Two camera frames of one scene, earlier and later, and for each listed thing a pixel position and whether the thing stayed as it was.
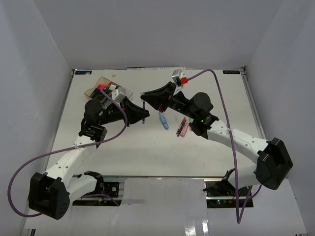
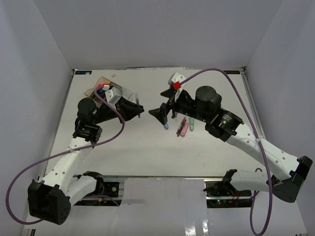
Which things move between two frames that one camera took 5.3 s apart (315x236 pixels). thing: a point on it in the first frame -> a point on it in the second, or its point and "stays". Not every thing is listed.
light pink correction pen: (184, 129) stays
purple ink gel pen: (143, 108) -> (138, 105)
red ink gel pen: (181, 126) stays
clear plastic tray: (129, 94) stays
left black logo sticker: (83, 73) stays
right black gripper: (159, 100) -> (161, 113)
